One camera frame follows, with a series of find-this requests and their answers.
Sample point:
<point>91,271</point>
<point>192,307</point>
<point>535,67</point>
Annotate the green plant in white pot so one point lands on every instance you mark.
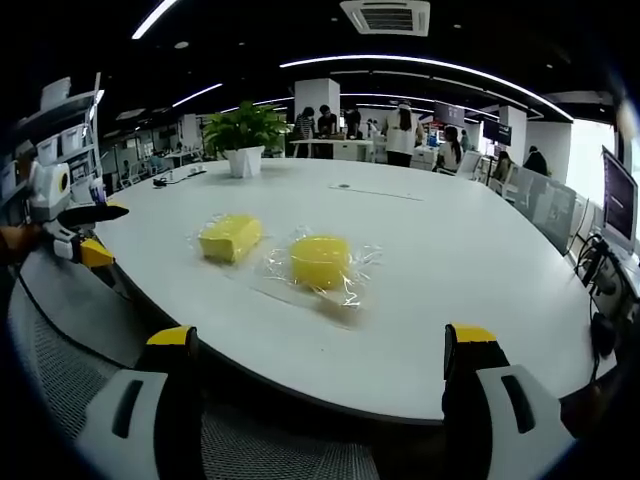
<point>244,135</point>

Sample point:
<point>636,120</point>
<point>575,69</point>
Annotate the long curved ceiling light strip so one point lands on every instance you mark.
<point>430,64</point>

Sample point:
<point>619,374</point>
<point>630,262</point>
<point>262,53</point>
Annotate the grey mesh office chair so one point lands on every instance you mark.
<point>65,380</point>

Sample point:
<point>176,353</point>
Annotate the rectangular yellow silicone block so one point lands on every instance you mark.
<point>231,237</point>

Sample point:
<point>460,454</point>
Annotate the hanging dark display screen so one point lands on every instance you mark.
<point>497,132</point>
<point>449,113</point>

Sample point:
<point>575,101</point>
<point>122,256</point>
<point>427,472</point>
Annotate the small black object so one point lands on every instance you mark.
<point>161,182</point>

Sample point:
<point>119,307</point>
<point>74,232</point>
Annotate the rectangular yellow sponge in wrap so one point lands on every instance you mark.
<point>197,235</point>

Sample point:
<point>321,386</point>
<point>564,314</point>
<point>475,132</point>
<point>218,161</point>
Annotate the storage shelf with boxes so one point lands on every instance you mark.
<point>65,135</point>

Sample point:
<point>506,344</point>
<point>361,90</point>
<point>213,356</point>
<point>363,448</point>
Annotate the ceiling air conditioner vent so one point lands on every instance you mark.
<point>385,16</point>

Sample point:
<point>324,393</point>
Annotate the grey desk partition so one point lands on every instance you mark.
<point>547,205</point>

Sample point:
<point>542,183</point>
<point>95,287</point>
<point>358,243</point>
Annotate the round yellow sponge in wrap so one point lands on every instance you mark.
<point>362,262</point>

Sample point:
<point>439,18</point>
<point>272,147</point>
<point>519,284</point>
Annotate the short ceiling light strip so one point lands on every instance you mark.
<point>152,19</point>
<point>197,95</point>

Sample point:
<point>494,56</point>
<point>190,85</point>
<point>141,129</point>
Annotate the computer monitor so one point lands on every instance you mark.
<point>619,200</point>

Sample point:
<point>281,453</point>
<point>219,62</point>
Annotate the person's left hand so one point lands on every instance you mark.
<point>17,244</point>

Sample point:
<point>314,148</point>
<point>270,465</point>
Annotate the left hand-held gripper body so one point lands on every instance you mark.
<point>50,192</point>

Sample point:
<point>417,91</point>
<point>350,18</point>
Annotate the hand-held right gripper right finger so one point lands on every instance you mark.
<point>505,435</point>

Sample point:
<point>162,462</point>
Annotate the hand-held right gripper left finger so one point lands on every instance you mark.
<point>125,430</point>

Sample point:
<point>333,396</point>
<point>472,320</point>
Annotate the round yellow silicone block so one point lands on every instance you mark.
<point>320,262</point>

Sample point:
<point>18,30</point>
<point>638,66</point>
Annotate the small white object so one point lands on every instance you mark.
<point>196,172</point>

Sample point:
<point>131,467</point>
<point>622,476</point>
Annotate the white background desk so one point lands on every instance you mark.
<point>335,147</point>

